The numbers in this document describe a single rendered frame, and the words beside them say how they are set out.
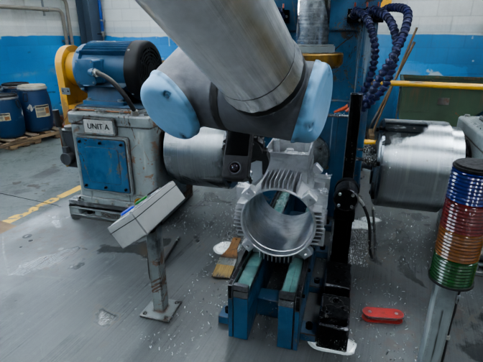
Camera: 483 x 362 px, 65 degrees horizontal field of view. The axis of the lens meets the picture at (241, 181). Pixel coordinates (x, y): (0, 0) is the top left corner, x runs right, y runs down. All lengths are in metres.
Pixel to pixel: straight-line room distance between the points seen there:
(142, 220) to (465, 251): 0.52
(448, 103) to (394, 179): 4.15
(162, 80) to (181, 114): 0.05
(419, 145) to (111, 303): 0.84
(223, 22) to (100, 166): 1.02
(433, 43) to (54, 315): 5.79
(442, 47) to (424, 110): 1.28
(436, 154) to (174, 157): 0.71
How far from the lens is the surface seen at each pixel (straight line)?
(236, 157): 0.65
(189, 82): 0.47
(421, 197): 1.08
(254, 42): 0.31
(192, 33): 0.29
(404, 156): 1.04
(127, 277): 1.05
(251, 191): 0.78
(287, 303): 0.76
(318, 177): 0.89
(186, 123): 0.47
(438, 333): 0.73
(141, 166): 1.20
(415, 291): 1.05
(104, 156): 1.24
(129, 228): 0.73
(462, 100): 5.19
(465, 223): 0.61
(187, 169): 1.15
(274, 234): 0.91
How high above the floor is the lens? 1.38
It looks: 21 degrees down
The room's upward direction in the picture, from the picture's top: straight up
